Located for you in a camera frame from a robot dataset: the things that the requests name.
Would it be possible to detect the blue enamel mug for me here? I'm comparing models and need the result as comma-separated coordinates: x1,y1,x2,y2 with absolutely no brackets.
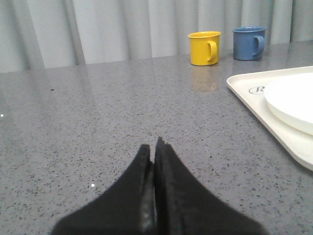
232,26,267,61

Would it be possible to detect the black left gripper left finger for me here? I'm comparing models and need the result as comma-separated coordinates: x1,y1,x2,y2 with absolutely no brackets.
52,144,155,235

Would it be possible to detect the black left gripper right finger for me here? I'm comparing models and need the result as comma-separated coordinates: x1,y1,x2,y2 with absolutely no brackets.
155,138,267,235

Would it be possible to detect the white round plate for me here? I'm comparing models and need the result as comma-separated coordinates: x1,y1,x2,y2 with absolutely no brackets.
264,72,313,135

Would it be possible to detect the yellow enamel mug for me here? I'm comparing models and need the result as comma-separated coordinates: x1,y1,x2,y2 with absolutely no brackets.
188,31,221,66

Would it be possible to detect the cream rabbit serving tray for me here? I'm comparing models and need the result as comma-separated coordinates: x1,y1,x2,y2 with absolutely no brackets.
226,66,313,170

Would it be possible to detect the grey curtain backdrop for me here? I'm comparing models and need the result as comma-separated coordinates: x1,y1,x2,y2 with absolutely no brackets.
0,0,313,73

